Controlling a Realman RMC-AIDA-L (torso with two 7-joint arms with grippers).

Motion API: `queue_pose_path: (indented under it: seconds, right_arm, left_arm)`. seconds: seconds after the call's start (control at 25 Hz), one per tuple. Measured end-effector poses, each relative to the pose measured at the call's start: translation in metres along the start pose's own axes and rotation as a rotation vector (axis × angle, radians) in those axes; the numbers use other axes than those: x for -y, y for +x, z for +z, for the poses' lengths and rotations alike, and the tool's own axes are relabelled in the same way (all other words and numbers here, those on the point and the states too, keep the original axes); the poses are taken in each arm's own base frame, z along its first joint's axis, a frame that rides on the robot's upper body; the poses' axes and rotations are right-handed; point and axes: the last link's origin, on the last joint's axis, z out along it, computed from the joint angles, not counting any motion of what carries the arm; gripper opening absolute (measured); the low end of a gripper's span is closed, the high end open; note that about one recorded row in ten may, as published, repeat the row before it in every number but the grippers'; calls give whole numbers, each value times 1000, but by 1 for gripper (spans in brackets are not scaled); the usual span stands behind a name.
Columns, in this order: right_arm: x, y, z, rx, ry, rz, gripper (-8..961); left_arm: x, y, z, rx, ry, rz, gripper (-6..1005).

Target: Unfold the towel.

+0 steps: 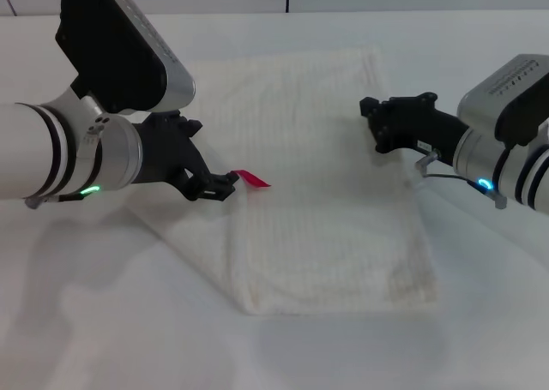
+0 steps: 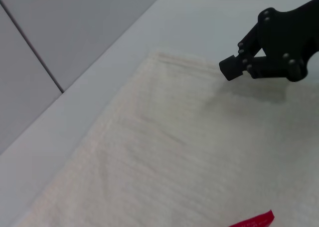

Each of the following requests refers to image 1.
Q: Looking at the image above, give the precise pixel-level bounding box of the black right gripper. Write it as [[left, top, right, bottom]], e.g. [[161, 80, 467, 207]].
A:
[[359, 92, 471, 162]]

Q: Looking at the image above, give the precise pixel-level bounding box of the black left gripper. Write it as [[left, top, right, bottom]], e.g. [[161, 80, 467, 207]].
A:
[[136, 110, 241, 201]]

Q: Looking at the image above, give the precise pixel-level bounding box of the red towel tag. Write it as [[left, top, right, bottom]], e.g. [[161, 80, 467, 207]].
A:
[[231, 169, 273, 189]]

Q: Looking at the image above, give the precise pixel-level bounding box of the white ribbed towel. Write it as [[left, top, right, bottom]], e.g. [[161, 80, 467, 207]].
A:
[[124, 45, 441, 318]]

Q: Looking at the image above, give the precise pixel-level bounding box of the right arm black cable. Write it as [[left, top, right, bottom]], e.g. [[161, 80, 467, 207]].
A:
[[414, 149, 508, 210]]

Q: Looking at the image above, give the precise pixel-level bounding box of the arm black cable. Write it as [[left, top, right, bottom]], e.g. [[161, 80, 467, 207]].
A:
[[24, 190, 85, 210], [414, 149, 508, 210]]

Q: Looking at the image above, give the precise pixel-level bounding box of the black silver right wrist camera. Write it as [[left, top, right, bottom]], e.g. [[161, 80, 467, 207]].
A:
[[456, 54, 549, 147]]

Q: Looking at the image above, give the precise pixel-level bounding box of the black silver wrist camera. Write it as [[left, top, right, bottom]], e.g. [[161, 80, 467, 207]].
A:
[[54, 0, 196, 117], [456, 54, 549, 147]]

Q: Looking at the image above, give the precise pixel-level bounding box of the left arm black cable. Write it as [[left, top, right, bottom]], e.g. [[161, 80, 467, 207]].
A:
[[24, 190, 85, 210]]

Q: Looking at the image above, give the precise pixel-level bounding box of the silver left camera mount bracket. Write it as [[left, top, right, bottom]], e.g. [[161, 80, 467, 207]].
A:
[[63, 83, 113, 145]]

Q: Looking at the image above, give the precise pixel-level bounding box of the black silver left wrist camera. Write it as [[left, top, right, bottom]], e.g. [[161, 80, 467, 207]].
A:
[[54, 0, 196, 117]]

